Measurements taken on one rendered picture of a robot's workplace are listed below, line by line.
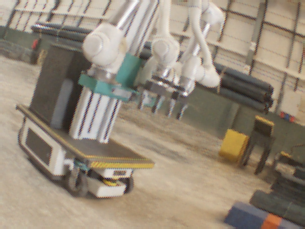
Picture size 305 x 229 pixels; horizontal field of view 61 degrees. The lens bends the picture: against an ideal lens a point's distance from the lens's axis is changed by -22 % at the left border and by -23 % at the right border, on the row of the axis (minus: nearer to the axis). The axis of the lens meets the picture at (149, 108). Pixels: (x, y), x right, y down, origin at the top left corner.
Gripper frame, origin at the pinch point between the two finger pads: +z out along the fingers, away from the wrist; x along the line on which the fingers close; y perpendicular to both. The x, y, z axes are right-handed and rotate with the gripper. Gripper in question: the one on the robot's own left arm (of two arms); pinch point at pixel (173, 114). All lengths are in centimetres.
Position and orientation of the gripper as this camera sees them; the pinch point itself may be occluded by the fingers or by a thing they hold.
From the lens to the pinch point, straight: 192.2
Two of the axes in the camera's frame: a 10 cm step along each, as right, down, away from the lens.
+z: -3.5, 9.3, 0.7
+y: 7.7, 3.3, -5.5
